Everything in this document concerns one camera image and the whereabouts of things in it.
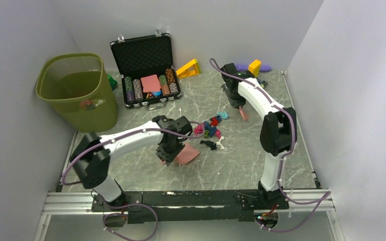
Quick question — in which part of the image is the pink plastic dustpan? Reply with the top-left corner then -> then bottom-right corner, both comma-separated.
173,144 -> 201,165

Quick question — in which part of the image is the pink hand brush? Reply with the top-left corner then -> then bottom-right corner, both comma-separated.
239,106 -> 249,122

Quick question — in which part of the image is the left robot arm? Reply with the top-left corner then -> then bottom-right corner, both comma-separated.
68,115 -> 193,211

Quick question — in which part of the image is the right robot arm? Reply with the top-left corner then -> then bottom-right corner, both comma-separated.
218,63 -> 297,209

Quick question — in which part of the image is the purple cylinder toy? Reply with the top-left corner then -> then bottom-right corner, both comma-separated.
235,64 -> 272,72

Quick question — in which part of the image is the cyan paper scrap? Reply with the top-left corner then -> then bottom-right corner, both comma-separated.
217,111 -> 230,119

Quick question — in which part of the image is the yellow tall building brick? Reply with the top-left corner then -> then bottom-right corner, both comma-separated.
247,59 -> 261,77

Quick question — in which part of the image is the grey building brick assembly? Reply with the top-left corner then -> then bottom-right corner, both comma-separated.
257,78 -> 268,89

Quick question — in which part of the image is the magenta paper scrap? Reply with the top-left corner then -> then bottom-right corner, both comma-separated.
194,124 -> 205,136
79,99 -> 105,111

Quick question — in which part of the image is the red paper scrap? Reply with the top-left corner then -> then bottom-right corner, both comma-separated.
210,116 -> 219,127

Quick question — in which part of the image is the black paper scrap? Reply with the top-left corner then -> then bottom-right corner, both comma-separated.
200,140 -> 217,150

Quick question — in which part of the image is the yellow triangular toy block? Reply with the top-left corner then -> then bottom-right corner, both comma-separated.
176,59 -> 202,79

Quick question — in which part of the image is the dark blue paper scrap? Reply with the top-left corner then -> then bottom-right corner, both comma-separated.
203,121 -> 217,137

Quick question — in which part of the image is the pink paper scrap left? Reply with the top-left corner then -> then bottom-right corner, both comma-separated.
215,130 -> 222,139

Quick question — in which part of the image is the white paper scrap large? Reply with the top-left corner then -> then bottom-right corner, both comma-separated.
216,136 -> 227,151

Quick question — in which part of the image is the black mounting base bar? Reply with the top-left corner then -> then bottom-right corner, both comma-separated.
91,189 -> 289,224

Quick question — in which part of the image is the pink card in case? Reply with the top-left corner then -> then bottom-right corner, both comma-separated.
140,74 -> 161,93

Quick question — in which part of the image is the green toy behind bin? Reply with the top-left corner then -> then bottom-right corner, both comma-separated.
108,75 -> 118,90

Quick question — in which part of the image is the black poker chip case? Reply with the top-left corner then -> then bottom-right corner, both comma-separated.
110,30 -> 183,109

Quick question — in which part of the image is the magenta paper scrap right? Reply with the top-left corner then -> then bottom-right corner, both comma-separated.
79,99 -> 105,111

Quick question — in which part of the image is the green mesh waste bin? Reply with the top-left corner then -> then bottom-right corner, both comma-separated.
36,53 -> 118,133

